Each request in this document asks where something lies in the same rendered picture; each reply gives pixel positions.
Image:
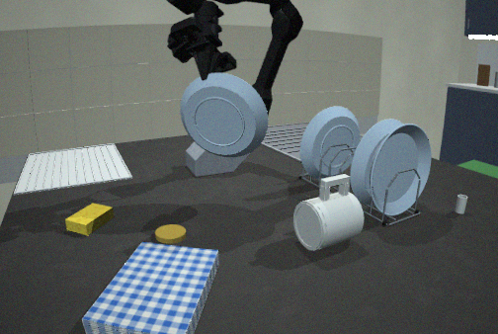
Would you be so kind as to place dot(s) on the yellow sponge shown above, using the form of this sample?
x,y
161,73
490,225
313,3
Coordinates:
x,y
89,219

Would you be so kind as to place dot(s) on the grey wire dish rack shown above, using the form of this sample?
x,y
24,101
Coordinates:
x,y
384,223

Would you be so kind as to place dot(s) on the light blue plate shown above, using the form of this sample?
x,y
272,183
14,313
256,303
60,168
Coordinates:
x,y
404,148
334,125
224,115
363,156

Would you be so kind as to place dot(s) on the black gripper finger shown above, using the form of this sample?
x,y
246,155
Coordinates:
x,y
202,53
216,59

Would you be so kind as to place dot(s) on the grey cylinder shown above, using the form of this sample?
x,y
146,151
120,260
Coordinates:
x,y
461,203

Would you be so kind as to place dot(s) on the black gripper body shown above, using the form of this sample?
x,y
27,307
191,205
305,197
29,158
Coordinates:
x,y
206,29

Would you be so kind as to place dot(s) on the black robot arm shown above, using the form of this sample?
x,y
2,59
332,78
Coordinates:
x,y
286,26

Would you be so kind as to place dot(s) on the white ribbed draining mat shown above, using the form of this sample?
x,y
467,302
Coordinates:
x,y
50,174

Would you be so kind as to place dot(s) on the white mug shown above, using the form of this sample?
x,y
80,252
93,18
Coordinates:
x,y
322,222

